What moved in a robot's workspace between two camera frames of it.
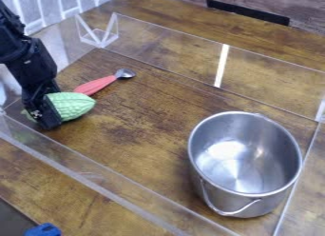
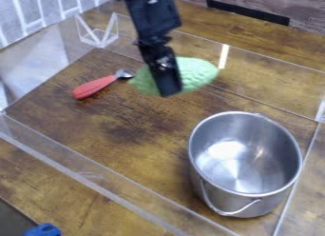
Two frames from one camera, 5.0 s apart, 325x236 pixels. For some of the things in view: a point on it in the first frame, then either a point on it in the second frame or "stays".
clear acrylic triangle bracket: (98, 37) stays
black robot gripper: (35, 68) to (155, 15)
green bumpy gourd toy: (69, 105) to (197, 72)
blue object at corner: (43, 229) stays
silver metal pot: (244, 159) stays
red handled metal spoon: (123, 73) stays
